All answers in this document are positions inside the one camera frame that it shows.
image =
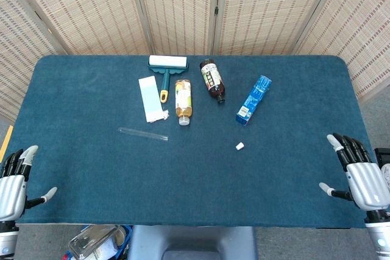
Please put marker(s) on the dark brown labelled bottle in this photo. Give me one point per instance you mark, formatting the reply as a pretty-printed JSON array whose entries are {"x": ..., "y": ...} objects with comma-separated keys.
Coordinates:
[{"x": 212, "y": 78}]

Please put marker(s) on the yellow tea plastic bottle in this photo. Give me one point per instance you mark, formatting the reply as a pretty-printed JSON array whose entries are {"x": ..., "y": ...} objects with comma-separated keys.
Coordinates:
[{"x": 183, "y": 98}]

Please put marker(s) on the blue toothpaste box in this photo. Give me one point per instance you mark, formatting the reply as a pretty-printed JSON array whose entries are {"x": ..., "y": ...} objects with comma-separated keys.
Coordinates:
[{"x": 253, "y": 101}]

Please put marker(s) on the black device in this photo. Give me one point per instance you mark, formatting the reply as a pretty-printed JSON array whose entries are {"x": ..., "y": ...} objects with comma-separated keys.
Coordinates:
[{"x": 382, "y": 155}]

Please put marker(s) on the white round gauge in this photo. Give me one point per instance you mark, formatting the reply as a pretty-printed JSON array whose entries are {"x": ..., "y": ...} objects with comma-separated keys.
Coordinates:
[{"x": 386, "y": 176}]

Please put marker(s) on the white and blue paper card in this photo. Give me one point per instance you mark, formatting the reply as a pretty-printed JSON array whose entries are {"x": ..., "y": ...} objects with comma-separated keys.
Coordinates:
[{"x": 150, "y": 101}]

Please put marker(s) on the small white cap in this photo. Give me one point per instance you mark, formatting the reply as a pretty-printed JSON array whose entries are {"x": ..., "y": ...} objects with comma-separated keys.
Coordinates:
[{"x": 240, "y": 146}]

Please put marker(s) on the woven bamboo folding screen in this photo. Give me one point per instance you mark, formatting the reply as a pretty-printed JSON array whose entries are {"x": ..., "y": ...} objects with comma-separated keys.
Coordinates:
[{"x": 91, "y": 10}]

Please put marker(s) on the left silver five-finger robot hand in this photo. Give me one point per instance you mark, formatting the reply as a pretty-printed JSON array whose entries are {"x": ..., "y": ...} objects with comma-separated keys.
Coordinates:
[{"x": 10, "y": 193}]

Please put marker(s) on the clear glass test tube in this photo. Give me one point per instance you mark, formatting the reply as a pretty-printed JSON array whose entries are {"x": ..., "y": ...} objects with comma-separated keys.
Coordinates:
[{"x": 143, "y": 134}]

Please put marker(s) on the blue table cloth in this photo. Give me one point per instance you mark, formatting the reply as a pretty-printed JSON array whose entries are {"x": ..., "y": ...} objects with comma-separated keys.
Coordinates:
[{"x": 195, "y": 181}]

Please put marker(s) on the yellow wooden board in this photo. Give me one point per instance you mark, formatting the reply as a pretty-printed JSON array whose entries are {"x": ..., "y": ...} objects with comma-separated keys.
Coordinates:
[{"x": 6, "y": 144}]

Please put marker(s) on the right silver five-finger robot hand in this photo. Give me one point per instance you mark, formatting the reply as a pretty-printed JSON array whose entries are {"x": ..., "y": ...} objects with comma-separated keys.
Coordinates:
[{"x": 365, "y": 184}]

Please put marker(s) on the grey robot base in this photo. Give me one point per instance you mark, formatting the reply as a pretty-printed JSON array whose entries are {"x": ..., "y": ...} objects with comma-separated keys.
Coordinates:
[{"x": 192, "y": 241}]

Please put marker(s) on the teal lint roller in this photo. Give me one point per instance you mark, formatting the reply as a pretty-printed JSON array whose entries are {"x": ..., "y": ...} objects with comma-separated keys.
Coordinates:
[{"x": 167, "y": 62}]

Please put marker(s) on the clear plastic container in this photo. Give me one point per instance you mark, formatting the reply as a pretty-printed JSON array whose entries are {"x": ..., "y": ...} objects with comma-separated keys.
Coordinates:
[
  {"x": 91, "y": 241},
  {"x": 128, "y": 235}
]

